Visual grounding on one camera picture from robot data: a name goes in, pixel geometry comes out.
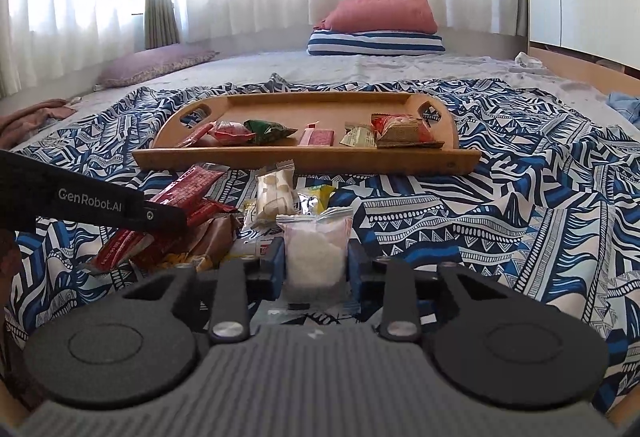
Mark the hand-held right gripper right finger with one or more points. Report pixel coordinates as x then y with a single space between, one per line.
359 272

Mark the red pillow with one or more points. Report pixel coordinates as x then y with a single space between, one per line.
380 14

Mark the blue white patterned blanket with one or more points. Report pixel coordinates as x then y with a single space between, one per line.
475 227

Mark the beige gold snack packet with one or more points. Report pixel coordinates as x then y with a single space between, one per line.
359 137

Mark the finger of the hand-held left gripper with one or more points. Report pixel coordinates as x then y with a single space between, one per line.
165 218

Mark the reddish brown cloth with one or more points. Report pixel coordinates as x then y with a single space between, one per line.
30 119

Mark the small red snack packet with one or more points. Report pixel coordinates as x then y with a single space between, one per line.
192 137

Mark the pink snack packet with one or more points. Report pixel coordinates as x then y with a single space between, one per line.
317 137

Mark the yellow green snack packet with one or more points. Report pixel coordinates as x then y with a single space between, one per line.
315 197

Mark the red and gold nut packet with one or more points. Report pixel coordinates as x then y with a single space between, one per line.
407 129

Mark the crumpled white plastic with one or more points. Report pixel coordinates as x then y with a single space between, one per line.
529 61

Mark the purple floral pillow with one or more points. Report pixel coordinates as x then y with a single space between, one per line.
155 64

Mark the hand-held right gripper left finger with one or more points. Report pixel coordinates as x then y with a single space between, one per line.
274 267

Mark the wooden bed frame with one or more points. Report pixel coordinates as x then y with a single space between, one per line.
580 72

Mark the light blue cloth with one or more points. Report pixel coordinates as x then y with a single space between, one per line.
625 109

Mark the grey bed sheet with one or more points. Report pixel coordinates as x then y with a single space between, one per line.
300 67

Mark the red and beige packet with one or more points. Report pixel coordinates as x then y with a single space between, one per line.
232 133

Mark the dark red snack packet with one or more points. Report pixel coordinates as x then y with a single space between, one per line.
192 182

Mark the brown snack packet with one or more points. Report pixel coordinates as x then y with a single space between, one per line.
215 237

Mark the wooden tray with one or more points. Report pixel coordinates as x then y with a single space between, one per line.
310 159

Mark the blue white striped pillow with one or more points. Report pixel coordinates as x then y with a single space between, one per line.
375 44

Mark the white nougat packet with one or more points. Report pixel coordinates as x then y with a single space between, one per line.
275 197

